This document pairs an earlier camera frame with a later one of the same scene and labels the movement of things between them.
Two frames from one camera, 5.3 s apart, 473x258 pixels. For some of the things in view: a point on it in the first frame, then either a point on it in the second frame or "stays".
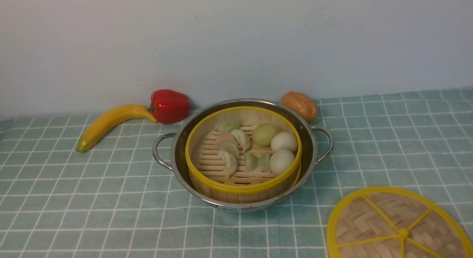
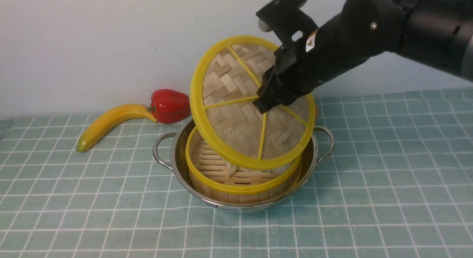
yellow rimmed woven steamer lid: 393,222 -> 225,81
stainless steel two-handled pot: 317,144 stays
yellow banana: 92,134 stays
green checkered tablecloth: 114,199 stays
